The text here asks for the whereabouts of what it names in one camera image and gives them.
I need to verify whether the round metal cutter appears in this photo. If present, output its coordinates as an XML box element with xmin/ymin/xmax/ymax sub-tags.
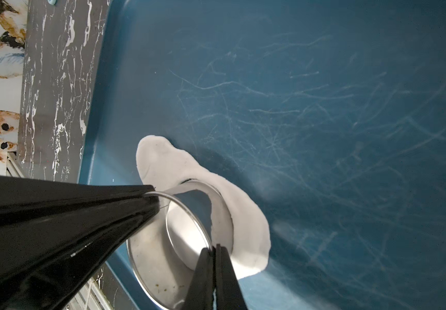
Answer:
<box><xmin>126</xmin><ymin>180</ymin><xmax>233</xmax><ymax>309</ymax></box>

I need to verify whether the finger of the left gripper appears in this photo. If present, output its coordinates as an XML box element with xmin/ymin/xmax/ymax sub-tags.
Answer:
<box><xmin>0</xmin><ymin>176</ymin><xmax>160</xmax><ymax>309</ymax></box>

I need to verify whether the white dough piece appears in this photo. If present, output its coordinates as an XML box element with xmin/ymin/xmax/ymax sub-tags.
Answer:
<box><xmin>136</xmin><ymin>135</ymin><xmax>271</xmax><ymax>280</ymax></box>

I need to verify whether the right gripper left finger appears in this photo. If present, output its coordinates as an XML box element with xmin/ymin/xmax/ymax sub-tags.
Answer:
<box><xmin>182</xmin><ymin>248</ymin><xmax>215</xmax><ymax>310</ymax></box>

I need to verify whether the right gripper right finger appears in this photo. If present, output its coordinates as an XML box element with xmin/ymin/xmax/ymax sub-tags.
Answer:
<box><xmin>214</xmin><ymin>244</ymin><xmax>248</xmax><ymax>310</ymax></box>

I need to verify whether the teal plastic tray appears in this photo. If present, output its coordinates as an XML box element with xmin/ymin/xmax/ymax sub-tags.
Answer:
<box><xmin>80</xmin><ymin>1</ymin><xmax>446</xmax><ymax>309</ymax></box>

